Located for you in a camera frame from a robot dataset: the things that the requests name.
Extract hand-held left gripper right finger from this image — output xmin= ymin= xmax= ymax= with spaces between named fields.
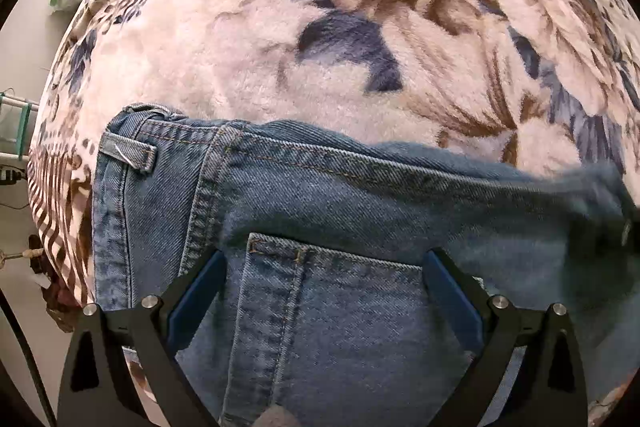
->
xmin=422 ymin=248 xmax=588 ymax=427

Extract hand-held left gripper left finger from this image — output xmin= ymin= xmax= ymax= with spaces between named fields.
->
xmin=57 ymin=250 xmax=227 ymax=427

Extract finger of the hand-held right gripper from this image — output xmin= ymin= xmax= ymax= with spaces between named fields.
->
xmin=621 ymin=188 xmax=640 ymax=254

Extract blue denim pants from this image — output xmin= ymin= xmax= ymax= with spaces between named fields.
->
xmin=91 ymin=103 xmax=640 ymax=427

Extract power strip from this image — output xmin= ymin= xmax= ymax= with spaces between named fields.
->
xmin=0 ymin=164 xmax=27 ymax=186

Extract floral plush blanket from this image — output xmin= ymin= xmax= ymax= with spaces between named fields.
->
xmin=27 ymin=0 xmax=640 ymax=427

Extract black cable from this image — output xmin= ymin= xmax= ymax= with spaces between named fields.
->
xmin=0 ymin=289 xmax=57 ymax=427

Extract teal wire rack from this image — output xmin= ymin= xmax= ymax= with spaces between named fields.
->
xmin=0 ymin=91 xmax=40 ymax=160

